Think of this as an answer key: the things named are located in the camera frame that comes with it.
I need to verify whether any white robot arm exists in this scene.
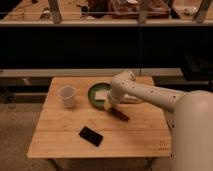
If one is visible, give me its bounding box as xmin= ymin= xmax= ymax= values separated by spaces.
xmin=104 ymin=70 xmax=213 ymax=171

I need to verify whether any translucent white cup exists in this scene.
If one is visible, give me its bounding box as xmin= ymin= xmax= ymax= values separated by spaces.
xmin=58 ymin=86 xmax=76 ymax=108

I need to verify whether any green bowl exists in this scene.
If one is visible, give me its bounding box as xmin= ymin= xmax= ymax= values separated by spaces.
xmin=87 ymin=83 xmax=111 ymax=109

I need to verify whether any white sponge piece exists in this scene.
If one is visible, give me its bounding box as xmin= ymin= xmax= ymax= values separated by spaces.
xmin=95 ymin=92 xmax=107 ymax=100

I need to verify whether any white tube bottle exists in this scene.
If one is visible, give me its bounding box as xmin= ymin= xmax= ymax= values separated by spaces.
xmin=122 ymin=94 xmax=142 ymax=104

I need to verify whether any black smartphone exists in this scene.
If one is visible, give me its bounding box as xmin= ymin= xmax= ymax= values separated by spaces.
xmin=79 ymin=127 xmax=103 ymax=147

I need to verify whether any wooden folding table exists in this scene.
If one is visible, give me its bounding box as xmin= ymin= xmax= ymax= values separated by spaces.
xmin=27 ymin=77 xmax=171 ymax=158

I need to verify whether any background workbench shelf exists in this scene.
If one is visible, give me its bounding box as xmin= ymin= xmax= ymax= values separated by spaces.
xmin=0 ymin=0 xmax=213 ymax=26

